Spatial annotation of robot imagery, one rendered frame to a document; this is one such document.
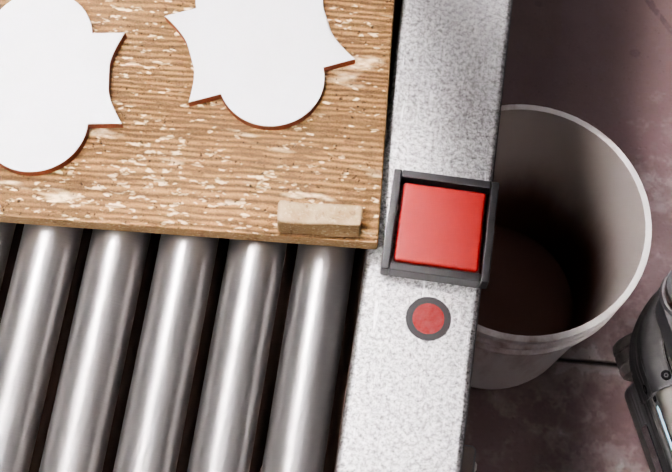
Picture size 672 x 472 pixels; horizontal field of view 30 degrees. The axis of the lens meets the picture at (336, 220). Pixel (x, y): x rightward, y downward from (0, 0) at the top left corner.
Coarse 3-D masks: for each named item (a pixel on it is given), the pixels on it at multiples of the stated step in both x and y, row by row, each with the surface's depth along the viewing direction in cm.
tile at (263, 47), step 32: (224, 0) 93; (256, 0) 93; (288, 0) 93; (320, 0) 93; (192, 32) 92; (224, 32) 92; (256, 32) 92; (288, 32) 92; (320, 32) 92; (224, 64) 91; (256, 64) 91; (288, 64) 91; (320, 64) 91; (192, 96) 90; (224, 96) 90; (256, 96) 91; (288, 96) 91; (320, 96) 91; (256, 128) 91
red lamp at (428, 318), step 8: (424, 304) 88; (432, 304) 88; (416, 312) 88; (424, 312) 88; (432, 312) 88; (440, 312) 88; (416, 320) 88; (424, 320) 88; (432, 320) 88; (440, 320) 88; (416, 328) 88; (424, 328) 88; (432, 328) 88; (440, 328) 88
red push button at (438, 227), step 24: (408, 192) 90; (432, 192) 90; (456, 192) 90; (408, 216) 89; (432, 216) 89; (456, 216) 89; (480, 216) 89; (408, 240) 88; (432, 240) 88; (456, 240) 88; (480, 240) 89; (432, 264) 88; (456, 264) 88
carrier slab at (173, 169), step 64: (0, 0) 94; (128, 0) 94; (192, 0) 94; (384, 0) 94; (128, 64) 92; (192, 64) 92; (384, 64) 92; (128, 128) 91; (192, 128) 91; (320, 128) 91; (384, 128) 91; (0, 192) 89; (64, 192) 89; (128, 192) 89; (192, 192) 89; (256, 192) 89; (320, 192) 89
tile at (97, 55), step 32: (32, 0) 93; (64, 0) 93; (0, 32) 92; (32, 32) 92; (64, 32) 92; (0, 64) 91; (32, 64) 91; (64, 64) 91; (96, 64) 91; (0, 96) 90; (32, 96) 90; (64, 96) 90; (96, 96) 90; (0, 128) 90; (32, 128) 90; (64, 128) 90; (0, 160) 89; (32, 160) 89; (64, 160) 89
